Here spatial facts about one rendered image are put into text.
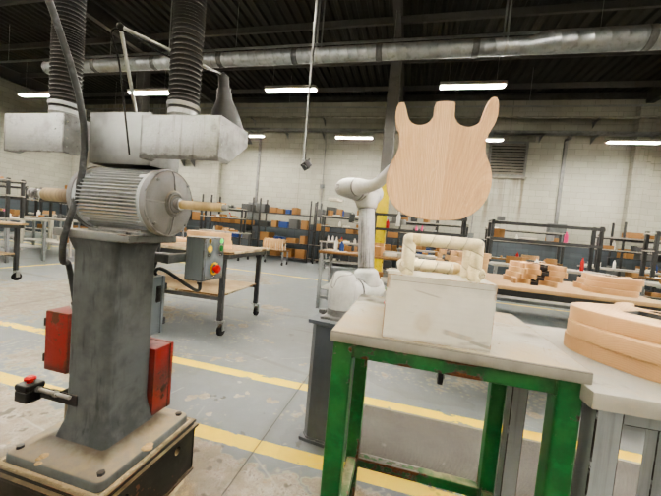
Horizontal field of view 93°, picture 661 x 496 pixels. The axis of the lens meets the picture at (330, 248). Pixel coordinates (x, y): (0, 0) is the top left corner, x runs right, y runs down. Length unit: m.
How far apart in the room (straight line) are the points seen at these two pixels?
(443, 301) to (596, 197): 12.74
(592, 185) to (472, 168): 12.35
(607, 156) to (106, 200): 13.53
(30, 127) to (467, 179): 1.61
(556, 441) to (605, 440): 0.10
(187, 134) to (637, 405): 1.36
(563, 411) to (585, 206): 12.48
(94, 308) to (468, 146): 1.48
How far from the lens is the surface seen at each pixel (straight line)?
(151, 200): 1.28
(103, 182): 1.45
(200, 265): 1.53
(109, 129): 1.51
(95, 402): 1.61
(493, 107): 1.25
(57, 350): 1.68
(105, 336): 1.49
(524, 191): 12.75
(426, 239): 0.85
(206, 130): 1.13
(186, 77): 1.29
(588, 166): 13.54
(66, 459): 1.67
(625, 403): 0.98
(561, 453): 1.05
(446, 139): 1.19
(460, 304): 0.87
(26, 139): 1.70
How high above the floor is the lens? 1.20
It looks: 3 degrees down
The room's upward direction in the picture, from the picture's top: 5 degrees clockwise
